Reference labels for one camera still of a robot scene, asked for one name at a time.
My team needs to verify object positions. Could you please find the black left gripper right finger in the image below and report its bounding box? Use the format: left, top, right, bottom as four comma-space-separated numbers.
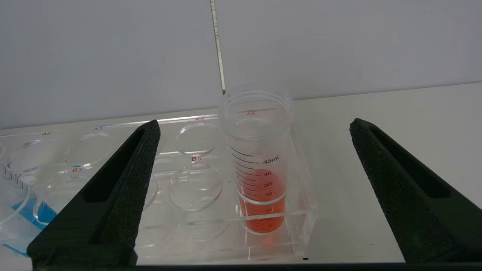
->
349, 118, 482, 264

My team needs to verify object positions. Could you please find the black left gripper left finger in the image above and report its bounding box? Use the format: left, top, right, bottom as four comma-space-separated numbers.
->
27, 120, 162, 268

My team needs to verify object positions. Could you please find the clear graduated plastic test tube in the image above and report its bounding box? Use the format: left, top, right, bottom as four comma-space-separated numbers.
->
218, 86, 295, 236

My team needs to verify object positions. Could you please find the test tube with blue liquid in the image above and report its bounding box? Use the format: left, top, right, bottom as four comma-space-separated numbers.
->
0, 164, 61, 256

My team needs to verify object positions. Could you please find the clear acrylic test tube rack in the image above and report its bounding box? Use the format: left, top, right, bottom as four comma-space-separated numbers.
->
0, 109, 320, 262

